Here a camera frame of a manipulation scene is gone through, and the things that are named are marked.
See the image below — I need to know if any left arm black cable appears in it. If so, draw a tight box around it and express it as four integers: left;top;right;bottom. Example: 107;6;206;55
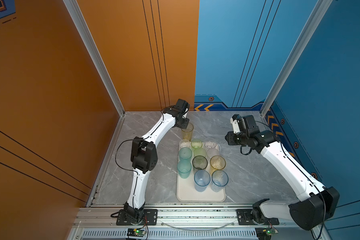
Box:
110;107;181;218

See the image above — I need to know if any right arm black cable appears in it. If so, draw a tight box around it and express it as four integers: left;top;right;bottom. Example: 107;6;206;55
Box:
239;121;327;240

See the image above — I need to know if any dark smoky tumbler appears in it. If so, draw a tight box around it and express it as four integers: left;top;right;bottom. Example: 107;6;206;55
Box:
192;156;208;172

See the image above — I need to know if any left aluminium corner post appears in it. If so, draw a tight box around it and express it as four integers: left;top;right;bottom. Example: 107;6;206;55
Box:
63;0;125;117

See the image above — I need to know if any small green faceted glass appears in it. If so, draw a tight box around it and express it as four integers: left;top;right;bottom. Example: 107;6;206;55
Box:
191;139;203;150

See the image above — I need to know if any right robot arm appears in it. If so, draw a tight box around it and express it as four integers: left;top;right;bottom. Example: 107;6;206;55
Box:
225;115;340;231

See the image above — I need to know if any clear stemmed glass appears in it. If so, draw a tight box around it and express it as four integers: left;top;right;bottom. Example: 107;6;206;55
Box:
203;141;221;151

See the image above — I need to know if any light blue clear tumbler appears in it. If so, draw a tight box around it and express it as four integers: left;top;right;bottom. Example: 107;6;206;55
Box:
211;170;229;192

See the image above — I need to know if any clear plastic cup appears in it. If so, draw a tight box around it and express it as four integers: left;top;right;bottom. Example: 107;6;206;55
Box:
207;148;220;159

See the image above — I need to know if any light green dotted cup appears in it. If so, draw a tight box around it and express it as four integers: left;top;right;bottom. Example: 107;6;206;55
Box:
194;148;207;157

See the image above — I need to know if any small clear faceted glass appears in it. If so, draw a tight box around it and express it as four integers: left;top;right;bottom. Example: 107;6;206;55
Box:
179;139;191;149

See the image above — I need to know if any right aluminium corner post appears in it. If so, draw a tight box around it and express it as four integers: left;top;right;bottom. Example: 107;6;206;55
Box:
260;0;333;117

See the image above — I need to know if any aluminium front rail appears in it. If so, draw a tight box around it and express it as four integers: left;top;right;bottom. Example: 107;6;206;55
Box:
67;204;331;240

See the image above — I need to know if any grey-blue frosted tumbler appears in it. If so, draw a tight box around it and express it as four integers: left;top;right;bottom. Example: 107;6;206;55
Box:
194;170;211;192

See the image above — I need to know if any aluminium corner post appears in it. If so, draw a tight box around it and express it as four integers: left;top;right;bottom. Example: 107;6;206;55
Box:
260;0;333;117
63;0;125;117

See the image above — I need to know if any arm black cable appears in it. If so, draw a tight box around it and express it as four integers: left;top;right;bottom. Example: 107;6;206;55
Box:
110;107;181;218
239;121;327;240

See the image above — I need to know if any yellow tumbler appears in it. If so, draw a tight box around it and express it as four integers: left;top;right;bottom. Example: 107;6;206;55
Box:
210;156;227;174

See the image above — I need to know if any green circuit board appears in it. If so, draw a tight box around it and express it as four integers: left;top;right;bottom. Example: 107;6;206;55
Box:
255;228;279;240
126;228;148;240

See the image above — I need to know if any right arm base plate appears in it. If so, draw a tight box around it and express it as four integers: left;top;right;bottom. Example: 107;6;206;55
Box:
236;209;280;226

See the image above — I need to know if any left green circuit board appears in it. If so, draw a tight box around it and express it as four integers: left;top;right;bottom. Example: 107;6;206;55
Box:
126;228;148;240

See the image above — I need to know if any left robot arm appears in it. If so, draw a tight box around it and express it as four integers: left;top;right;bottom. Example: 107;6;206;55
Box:
122;99;190;224

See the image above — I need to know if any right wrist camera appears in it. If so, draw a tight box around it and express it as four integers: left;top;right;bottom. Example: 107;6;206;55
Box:
230;114;241;134

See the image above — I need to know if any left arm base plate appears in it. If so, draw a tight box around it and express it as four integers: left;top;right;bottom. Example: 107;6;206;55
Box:
116;209;158;226

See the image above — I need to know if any teal textured tumbler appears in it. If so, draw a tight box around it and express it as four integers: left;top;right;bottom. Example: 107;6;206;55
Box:
177;160;192;179
179;147;193;162

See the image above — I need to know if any white rectangular tray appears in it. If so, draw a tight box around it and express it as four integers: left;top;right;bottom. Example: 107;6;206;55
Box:
176;140;226;203

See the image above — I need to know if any amber tall tumbler back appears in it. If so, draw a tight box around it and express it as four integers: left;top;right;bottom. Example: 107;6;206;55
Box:
182;123;194;141

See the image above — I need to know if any right green circuit board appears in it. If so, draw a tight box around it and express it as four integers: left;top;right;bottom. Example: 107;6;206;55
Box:
255;228;279;240

